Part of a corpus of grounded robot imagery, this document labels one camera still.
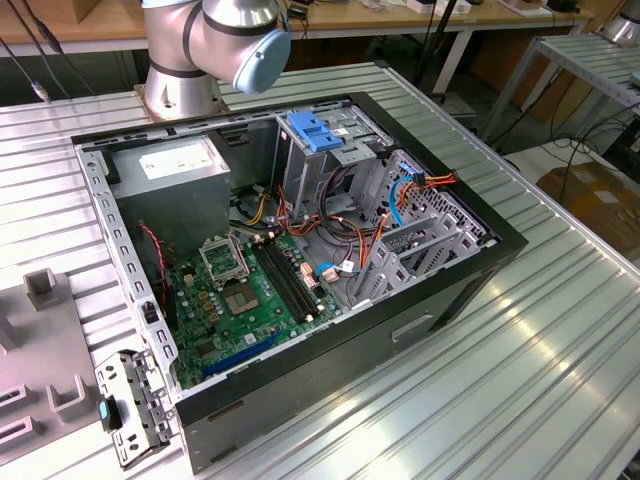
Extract red black fan wire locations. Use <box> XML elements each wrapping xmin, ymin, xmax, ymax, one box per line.
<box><xmin>138</xmin><ymin>223</ymin><xmax>171</xmax><ymax>306</ymax></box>

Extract cable with metal plug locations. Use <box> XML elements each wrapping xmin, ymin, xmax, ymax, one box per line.
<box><xmin>0</xmin><ymin>37</ymin><xmax>52</xmax><ymax>105</ymax></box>

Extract green motherboard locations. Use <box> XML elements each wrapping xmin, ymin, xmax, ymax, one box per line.
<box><xmin>167</xmin><ymin>230</ymin><xmax>347</xmax><ymax>392</ymax></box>

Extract yellow black wire bundle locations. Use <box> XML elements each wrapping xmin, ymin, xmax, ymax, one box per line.
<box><xmin>243</xmin><ymin>192</ymin><xmax>271</xmax><ymax>227</ymax></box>

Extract large brown cardboard box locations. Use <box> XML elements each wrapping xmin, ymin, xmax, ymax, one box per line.
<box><xmin>537</xmin><ymin>159</ymin><xmax>640</xmax><ymax>261</ymax></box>

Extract metal slat side table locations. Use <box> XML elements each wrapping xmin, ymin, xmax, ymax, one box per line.
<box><xmin>479</xmin><ymin>32</ymin><xmax>640</xmax><ymax>146</ymax></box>

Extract metal socket cover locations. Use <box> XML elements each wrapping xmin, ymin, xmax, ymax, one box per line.
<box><xmin>198</xmin><ymin>234</ymin><xmax>250</xmax><ymax>287</ymax></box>

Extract orange red disk power wire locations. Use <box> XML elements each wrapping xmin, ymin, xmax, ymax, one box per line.
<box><xmin>357</xmin><ymin>171</ymin><xmax>459</xmax><ymax>275</ymax></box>

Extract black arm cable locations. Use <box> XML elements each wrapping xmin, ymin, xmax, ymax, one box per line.
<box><xmin>4</xmin><ymin>0</ymin><xmax>97</xmax><ymax>99</ymax></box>

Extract blue expansion slot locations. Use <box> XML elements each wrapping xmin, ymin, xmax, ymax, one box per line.
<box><xmin>201</xmin><ymin>332</ymin><xmax>282</xmax><ymax>380</ymax></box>

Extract blue plastic drive latch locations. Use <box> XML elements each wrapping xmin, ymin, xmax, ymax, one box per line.
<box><xmin>288</xmin><ymin>112</ymin><xmax>345</xmax><ymax>154</ymax></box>

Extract brown cardboard box on desk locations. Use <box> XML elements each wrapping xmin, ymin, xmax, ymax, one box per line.
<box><xmin>74</xmin><ymin>0</ymin><xmax>104</xmax><ymax>24</ymax></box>

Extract black open PC case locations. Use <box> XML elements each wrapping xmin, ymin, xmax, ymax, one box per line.
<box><xmin>69</xmin><ymin>91</ymin><xmax>530</xmax><ymax>475</ymax></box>

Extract black stand pole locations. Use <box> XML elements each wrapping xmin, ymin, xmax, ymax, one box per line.
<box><xmin>412</xmin><ymin>0</ymin><xmax>459</xmax><ymax>104</ymax></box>

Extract wooden desk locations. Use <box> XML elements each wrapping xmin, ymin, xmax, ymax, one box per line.
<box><xmin>0</xmin><ymin>0</ymin><xmax>596</xmax><ymax>96</ymax></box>

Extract grey parts rack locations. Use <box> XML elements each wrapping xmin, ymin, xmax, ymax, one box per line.
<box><xmin>0</xmin><ymin>268</ymin><xmax>104</xmax><ymax>454</ymax></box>

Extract black latch with blue tab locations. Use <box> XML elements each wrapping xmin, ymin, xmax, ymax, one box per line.
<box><xmin>98</xmin><ymin>395</ymin><xmax>123</xmax><ymax>432</ymax></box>

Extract CPU socket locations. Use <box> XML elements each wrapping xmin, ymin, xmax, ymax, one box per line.
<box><xmin>223</xmin><ymin>282</ymin><xmax>261</xmax><ymax>317</ymax></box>

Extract grey optical drive cage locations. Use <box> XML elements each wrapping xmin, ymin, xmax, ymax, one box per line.
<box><xmin>272</xmin><ymin>104</ymin><xmax>396</xmax><ymax>221</ymax></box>

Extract grey Dell power supply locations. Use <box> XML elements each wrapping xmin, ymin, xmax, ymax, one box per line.
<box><xmin>107</xmin><ymin>134</ymin><xmax>233</xmax><ymax>251</ymax></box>

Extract blue disk data wire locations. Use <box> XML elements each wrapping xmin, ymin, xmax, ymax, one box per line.
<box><xmin>388</xmin><ymin>172</ymin><xmax>426</xmax><ymax>231</ymax></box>

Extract blue wire with white plug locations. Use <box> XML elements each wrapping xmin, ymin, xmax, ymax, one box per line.
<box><xmin>317</xmin><ymin>260</ymin><xmax>362</xmax><ymax>284</ymax></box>

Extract black RAM slot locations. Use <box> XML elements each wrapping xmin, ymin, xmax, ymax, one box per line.
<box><xmin>264</xmin><ymin>234</ymin><xmax>319</xmax><ymax>317</ymax></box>
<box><xmin>251</xmin><ymin>239</ymin><xmax>307</xmax><ymax>324</ymax></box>
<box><xmin>257</xmin><ymin>237</ymin><xmax>312</xmax><ymax>321</ymax></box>
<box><xmin>271</xmin><ymin>232</ymin><xmax>325</xmax><ymax>314</ymax></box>

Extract grey metal slot retainer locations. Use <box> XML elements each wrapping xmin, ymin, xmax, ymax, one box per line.
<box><xmin>93</xmin><ymin>348</ymin><xmax>180</xmax><ymax>470</ymax></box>

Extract grey metal disk bay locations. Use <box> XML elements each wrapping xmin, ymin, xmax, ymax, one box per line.
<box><xmin>349</xmin><ymin>149</ymin><xmax>501</xmax><ymax>309</ymax></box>

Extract orange red wire bundle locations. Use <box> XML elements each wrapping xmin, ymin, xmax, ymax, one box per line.
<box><xmin>275</xmin><ymin>184</ymin><xmax>321</xmax><ymax>239</ymax></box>

